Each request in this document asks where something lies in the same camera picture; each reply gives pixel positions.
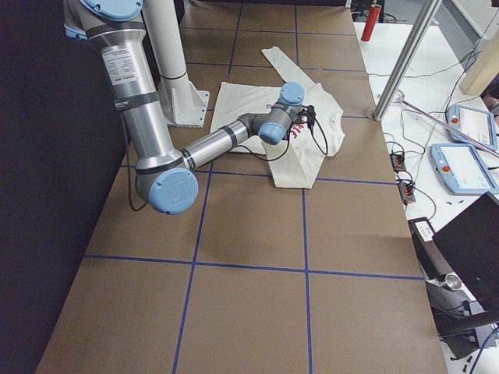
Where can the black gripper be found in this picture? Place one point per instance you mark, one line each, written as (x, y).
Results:
(293, 129)

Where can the cream long-sleeve t-shirt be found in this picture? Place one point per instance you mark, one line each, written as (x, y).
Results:
(295, 163)

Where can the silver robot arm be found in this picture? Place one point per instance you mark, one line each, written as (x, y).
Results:
(140, 45)

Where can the orange black connector block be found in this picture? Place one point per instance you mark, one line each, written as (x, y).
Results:
(398, 161)

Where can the red cylindrical bottle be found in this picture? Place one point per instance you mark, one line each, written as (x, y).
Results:
(371, 21)

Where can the reacher grabber stick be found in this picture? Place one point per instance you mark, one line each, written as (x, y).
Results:
(455, 135)

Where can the near blue teach pendant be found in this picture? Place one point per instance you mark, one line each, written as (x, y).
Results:
(461, 169)

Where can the blue teach pendant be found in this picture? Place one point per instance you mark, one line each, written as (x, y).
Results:
(461, 169)
(478, 125)

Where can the far blue teach pendant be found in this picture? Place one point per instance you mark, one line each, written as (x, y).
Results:
(478, 125)

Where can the black box with label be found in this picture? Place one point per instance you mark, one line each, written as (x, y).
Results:
(428, 254)

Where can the black monitor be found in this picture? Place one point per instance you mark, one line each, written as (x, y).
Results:
(469, 243)

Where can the silver metal cup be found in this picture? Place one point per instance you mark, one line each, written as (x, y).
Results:
(450, 281)

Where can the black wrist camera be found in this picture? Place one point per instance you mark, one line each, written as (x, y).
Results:
(308, 116)

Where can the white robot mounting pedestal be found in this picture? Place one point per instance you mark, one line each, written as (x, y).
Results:
(182, 103)

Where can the aluminium frame post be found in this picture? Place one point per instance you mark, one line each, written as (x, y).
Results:
(417, 33)

